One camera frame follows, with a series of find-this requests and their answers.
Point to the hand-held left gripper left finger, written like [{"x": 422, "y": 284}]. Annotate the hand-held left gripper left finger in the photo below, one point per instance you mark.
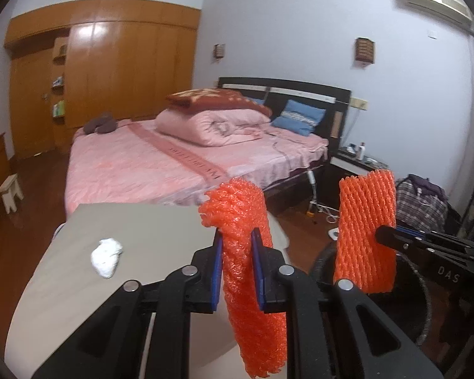
[{"x": 218, "y": 272}]

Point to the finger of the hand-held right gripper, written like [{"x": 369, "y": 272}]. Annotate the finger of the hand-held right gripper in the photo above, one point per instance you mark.
[
  {"x": 438, "y": 240},
  {"x": 418, "y": 244}
]

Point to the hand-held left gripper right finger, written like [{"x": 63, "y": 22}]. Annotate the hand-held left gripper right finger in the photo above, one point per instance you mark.
[{"x": 258, "y": 268}]

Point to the orange foam net sleeve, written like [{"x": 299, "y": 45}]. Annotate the orange foam net sleeve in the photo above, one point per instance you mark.
[
  {"x": 245, "y": 284},
  {"x": 363, "y": 225}
]

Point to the black trash bin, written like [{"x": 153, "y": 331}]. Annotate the black trash bin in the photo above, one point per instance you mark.
[{"x": 410, "y": 316}]

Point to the plaid bag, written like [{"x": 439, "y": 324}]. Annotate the plaid bag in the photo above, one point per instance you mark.
[{"x": 420, "y": 205}]

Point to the white floor power strip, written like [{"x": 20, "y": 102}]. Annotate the white floor power strip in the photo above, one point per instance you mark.
[{"x": 333, "y": 234}]

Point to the black and white nightstand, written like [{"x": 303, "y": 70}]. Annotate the black and white nightstand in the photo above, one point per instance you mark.
[{"x": 351, "y": 166}]

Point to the white bottle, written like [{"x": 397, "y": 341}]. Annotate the white bottle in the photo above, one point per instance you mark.
[{"x": 361, "y": 150}]

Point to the white crumpled plastic bag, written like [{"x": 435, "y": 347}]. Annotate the white crumpled plastic bag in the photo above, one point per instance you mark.
[{"x": 106, "y": 256}]

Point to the bed with pink sheet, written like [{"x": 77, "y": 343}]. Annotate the bed with pink sheet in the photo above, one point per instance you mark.
[{"x": 162, "y": 166}]

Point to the folded pink quilt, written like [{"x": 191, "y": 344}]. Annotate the folded pink quilt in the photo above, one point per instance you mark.
[{"x": 209, "y": 126}]

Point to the blue pillow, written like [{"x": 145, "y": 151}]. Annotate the blue pillow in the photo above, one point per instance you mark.
[{"x": 298, "y": 116}]

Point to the red patterned pillow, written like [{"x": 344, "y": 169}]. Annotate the red patterned pillow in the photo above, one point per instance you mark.
[{"x": 217, "y": 100}]

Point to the black bed headboard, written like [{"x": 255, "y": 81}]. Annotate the black bed headboard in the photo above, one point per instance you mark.
[{"x": 324, "y": 98}]

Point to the small wooden stool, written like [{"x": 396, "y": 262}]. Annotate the small wooden stool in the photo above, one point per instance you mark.
[{"x": 11, "y": 191}]

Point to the wooden wardrobe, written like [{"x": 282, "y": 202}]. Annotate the wooden wardrobe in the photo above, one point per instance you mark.
[{"x": 114, "y": 75}]

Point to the wall socket strip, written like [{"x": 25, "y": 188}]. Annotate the wall socket strip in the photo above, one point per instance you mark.
[{"x": 359, "y": 103}]

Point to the wooden slatted wall lamp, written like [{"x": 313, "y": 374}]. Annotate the wooden slatted wall lamp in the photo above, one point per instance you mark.
[{"x": 364, "y": 50}]

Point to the small wall lamp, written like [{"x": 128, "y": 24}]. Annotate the small wall lamp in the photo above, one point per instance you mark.
[{"x": 219, "y": 51}]

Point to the wall air conditioner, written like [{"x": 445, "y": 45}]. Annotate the wall air conditioner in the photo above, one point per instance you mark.
[{"x": 438, "y": 2}]

